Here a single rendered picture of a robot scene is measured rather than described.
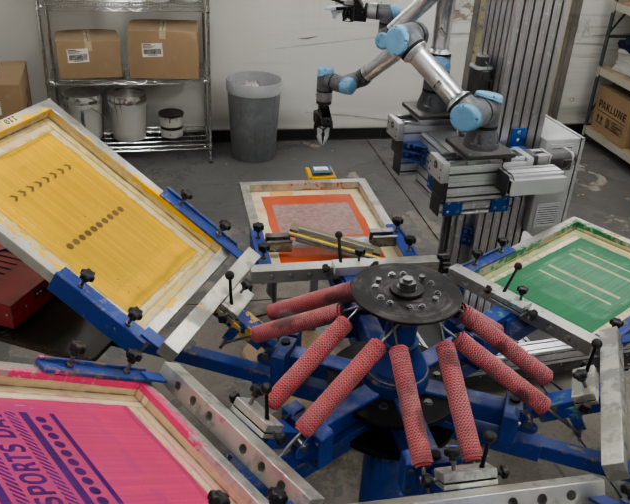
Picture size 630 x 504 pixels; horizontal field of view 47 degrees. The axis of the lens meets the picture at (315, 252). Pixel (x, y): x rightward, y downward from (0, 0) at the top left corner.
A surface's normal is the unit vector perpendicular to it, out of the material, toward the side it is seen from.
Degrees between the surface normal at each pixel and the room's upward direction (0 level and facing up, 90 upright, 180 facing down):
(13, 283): 0
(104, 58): 90
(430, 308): 0
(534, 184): 90
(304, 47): 90
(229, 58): 90
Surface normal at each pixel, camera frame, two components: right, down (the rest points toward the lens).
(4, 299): 0.05, -0.87
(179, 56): 0.15, 0.50
